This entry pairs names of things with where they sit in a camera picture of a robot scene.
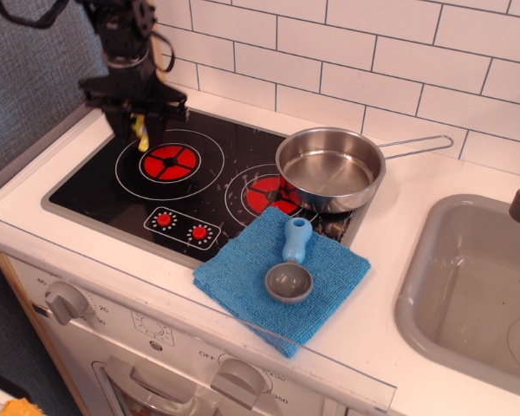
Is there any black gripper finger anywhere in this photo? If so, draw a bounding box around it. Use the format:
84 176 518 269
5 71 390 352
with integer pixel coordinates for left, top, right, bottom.
145 113 169 146
102 107 132 143

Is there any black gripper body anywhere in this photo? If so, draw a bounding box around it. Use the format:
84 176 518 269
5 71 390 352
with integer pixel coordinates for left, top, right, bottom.
79 64 189 121

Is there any yellow and white toy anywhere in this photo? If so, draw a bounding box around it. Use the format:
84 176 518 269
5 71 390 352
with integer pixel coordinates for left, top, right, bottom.
131 114 149 153

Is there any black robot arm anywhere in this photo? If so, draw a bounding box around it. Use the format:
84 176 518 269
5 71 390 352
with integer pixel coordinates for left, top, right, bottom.
79 1 188 147

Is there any orange object at corner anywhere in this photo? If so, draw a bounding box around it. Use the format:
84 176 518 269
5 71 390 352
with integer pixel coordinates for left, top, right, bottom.
0 398 44 416

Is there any black toy stovetop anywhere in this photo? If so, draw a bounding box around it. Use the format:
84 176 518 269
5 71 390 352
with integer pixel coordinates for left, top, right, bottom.
42 111 367 267

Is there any blue folded cloth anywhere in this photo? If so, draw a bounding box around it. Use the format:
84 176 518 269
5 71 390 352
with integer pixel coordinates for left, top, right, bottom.
193 208 371 357

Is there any silver metal pan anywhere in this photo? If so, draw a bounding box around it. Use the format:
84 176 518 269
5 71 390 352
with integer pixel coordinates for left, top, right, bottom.
275 127 454 214

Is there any grey left oven knob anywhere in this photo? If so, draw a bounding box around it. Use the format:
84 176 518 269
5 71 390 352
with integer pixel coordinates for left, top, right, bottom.
45 282 88 326

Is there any grey oven knob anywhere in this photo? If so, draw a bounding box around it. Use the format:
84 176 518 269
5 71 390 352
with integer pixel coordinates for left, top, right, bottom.
211 359 267 410
45 282 88 326

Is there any white toy oven front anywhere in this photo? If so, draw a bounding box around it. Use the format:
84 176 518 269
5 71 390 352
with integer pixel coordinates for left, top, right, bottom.
2 257 395 415

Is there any grey right oven knob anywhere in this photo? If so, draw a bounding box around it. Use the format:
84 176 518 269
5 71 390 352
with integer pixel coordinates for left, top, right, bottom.
211 359 267 410

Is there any grey sink basin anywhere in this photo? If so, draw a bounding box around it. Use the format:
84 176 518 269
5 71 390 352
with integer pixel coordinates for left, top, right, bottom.
395 194 520 395

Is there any black braided cable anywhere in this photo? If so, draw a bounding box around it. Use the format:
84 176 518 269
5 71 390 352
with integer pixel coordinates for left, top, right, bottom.
0 0 70 30

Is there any blue handled grey scoop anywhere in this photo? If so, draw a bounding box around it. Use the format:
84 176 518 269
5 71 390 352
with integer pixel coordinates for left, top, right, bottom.
264 218 314 304

